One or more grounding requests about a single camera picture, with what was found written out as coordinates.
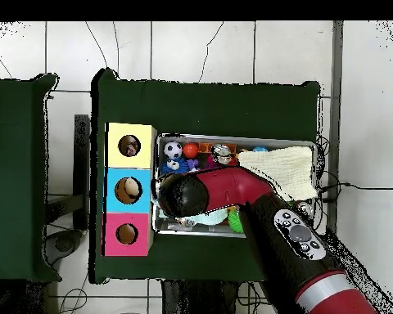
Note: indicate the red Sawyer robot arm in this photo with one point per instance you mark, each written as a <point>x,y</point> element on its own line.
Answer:
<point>232,186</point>

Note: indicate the wooden box with three holes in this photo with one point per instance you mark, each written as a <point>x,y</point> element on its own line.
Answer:
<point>131,160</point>

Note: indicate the clear mesh bin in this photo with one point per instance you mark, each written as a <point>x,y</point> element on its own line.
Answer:
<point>281,141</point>

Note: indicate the blue spiky toy with eyes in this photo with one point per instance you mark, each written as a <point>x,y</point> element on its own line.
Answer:
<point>175,165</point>

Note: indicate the orange ball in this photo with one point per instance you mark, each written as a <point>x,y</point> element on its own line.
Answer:
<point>191,150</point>

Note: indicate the crushed silver can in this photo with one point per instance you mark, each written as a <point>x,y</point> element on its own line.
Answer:
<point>221,153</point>

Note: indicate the small soccer ball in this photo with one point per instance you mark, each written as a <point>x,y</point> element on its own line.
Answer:
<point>173,149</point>

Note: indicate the dark green table cloth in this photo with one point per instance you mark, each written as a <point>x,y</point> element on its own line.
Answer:
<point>199,108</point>

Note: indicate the blue globe ball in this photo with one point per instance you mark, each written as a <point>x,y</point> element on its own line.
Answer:
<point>260,149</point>

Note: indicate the cream waffle cloth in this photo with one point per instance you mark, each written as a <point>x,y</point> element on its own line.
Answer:
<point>281,163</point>

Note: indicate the green covered side table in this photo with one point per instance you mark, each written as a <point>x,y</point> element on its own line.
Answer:
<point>16,180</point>

